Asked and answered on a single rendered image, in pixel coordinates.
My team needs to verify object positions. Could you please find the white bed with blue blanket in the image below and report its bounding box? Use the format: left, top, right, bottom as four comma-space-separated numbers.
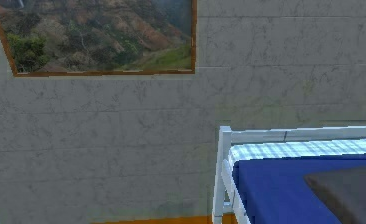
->
212, 121, 366, 224

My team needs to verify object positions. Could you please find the brown framed landscape picture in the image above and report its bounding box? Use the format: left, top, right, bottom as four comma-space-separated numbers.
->
0, 0, 198, 78

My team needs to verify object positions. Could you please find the dark grey pillow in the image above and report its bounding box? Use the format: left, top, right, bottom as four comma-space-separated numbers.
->
303, 166, 366, 224

